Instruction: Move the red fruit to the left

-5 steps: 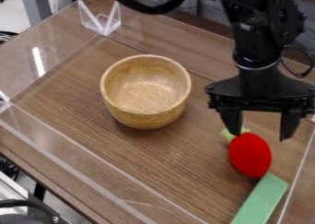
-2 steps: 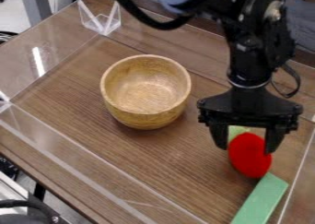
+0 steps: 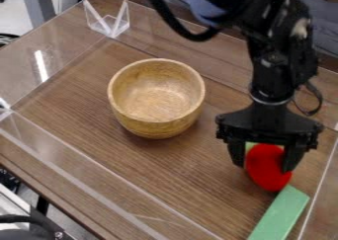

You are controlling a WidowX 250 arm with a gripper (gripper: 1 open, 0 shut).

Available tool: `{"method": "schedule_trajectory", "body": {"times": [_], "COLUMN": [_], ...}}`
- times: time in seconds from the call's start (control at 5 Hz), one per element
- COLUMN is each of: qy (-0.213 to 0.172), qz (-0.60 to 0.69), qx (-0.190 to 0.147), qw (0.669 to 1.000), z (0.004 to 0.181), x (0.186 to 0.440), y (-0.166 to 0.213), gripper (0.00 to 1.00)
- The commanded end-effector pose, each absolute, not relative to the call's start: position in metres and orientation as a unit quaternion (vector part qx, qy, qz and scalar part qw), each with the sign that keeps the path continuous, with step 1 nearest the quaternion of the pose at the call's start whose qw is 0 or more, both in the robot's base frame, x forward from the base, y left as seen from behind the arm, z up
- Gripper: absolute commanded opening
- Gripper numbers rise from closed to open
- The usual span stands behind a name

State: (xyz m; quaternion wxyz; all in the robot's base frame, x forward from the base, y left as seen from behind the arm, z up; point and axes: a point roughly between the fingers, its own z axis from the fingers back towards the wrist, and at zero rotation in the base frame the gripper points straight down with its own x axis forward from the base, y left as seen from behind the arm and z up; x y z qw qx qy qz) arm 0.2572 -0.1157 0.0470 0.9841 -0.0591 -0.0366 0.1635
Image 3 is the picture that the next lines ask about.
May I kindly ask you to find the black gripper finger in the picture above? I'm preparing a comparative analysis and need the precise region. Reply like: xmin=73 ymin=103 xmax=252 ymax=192
xmin=227 ymin=141 xmax=246 ymax=167
xmin=282 ymin=144 xmax=306 ymax=173

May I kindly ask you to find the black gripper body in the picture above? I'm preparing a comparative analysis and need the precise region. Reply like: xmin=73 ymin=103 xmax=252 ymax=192
xmin=215 ymin=102 xmax=323 ymax=150

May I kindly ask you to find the red plush fruit green stem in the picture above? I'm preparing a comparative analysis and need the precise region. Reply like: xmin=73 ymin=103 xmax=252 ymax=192
xmin=244 ymin=143 xmax=292 ymax=192

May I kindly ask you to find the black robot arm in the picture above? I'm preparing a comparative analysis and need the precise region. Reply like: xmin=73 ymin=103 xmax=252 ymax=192
xmin=187 ymin=0 xmax=323 ymax=173

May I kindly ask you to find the green rectangular block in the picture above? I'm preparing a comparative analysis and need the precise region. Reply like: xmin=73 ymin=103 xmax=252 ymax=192
xmin=247 ymin=185 xmax=310 ymax=240

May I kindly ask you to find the wooden bowl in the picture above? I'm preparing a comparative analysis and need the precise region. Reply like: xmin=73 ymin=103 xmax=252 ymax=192
xmin=107 ymin=58 xmax=206 ymax=139

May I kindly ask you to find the black equipment bottom left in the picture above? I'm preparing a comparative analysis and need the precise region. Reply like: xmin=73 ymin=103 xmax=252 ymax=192
xmin=0 ymin=212 xmax=76 ymax=240

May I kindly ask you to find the black cable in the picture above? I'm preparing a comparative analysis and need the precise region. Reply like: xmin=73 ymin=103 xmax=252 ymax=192
xmin=140 ymin=0 xmax=324 ymax=118

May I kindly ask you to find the clear acrylic enclosure wall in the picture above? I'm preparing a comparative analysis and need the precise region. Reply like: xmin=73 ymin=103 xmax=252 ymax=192
xmin=0 ymin=0 xmax=338 ymax=240

